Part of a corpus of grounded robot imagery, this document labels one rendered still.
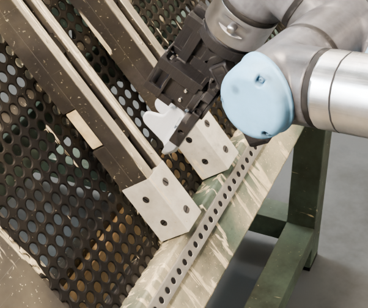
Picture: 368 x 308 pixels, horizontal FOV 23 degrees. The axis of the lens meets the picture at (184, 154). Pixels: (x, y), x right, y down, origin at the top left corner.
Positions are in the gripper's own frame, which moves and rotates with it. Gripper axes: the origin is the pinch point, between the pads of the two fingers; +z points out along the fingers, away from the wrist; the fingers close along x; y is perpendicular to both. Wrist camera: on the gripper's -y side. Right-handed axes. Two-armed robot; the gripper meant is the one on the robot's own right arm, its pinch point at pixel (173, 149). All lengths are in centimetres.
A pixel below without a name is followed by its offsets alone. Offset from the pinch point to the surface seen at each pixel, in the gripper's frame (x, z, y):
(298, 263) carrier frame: -105, 104, -46
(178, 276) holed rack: -19.1, 41.5, -12.8
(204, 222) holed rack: -33, 41, -12
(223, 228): -37, 44, -15
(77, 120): -26.7, 32.2, 17.5
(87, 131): -26.7, 33.1, 15.0
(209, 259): -29, 44, -16
